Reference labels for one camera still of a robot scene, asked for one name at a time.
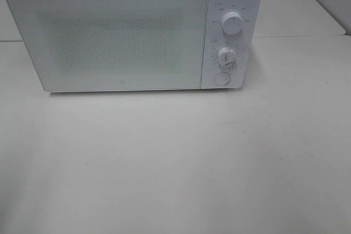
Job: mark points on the round white door button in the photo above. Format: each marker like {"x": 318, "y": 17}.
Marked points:
{"x": 222, "y": 78}

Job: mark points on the upper white power knob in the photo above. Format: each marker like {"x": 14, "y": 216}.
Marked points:
{"x": 232, "y": 22}

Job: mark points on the white microwave door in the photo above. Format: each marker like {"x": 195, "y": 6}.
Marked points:
{"x": 109, "y": 45}

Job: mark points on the white timer knob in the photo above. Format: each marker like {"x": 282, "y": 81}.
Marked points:
{"x": 226, "y": 57}

